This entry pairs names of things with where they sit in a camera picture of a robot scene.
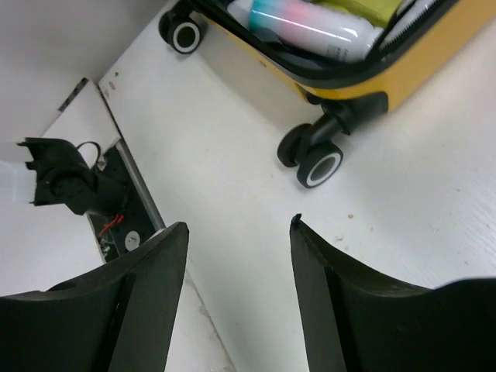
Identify white bottle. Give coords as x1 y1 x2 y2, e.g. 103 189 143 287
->
227 0 254 28

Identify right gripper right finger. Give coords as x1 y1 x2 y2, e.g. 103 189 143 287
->
290 216 495 371

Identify yellow clothes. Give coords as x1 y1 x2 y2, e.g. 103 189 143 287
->
312 0 403 28

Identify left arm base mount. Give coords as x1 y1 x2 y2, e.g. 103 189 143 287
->
88 139 166 263

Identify pastel striped bottle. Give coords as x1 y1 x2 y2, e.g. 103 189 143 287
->
249 1 384 63

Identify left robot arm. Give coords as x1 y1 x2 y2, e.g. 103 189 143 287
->
1 137 130 217

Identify yellow hard-shell suitcase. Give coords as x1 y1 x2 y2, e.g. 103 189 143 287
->
158 1 495 188

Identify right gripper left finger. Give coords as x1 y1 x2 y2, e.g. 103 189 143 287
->
1 222 189 371

